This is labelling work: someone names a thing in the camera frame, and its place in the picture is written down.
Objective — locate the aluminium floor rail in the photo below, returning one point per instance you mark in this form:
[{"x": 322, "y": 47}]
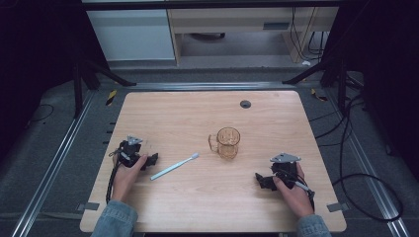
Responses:
[
  {"x": 210, "y": 86},
  {"x": 49, "y": 166},
  {"x": 370, "y": 182}
]

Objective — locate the black curtain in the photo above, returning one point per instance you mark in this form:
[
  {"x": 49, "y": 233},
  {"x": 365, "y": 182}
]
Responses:
[
  {"x": 388, "y": 65},
  {"x": 36, "y": 59}
]

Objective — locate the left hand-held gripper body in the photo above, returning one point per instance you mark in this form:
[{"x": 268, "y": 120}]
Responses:
[{"x": 129, "y": 152}]

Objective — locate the white cabinet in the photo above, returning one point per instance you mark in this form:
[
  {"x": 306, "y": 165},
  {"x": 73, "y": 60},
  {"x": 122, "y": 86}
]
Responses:
[{"x": 131, "y": 34}]

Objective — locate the person's right hand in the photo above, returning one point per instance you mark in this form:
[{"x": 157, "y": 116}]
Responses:
[{"x": 294, "y": 197}]

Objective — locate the person's left hand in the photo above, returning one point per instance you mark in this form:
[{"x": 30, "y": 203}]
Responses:
[{"x": 126, "y": 177}]

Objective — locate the black metal stand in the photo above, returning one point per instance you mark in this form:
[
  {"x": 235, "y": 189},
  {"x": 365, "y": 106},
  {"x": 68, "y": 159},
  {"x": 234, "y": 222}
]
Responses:
[
  {"x": 78, "y": 89},
  {"x": 333, "y": 74}
]

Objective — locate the yellow black tape strip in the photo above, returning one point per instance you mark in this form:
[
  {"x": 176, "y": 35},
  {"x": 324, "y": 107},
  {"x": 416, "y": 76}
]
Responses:
[
  {"x": 111, "y": 97},
  {"x": 318, "y": 95}
]

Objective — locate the light blue toothbrush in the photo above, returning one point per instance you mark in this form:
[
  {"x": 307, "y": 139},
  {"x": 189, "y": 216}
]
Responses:
[{"x": 174, "y": 167}]

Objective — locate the grey tape piece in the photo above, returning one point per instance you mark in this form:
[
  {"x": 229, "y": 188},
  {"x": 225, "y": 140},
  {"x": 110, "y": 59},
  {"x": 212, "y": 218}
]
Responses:
[
  {"x": 88, "y": 206},
  {"x": 337, "y": 207}
]

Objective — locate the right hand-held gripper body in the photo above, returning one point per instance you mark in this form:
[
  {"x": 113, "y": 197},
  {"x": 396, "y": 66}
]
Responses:
[{"x": 285, "y": 170}]

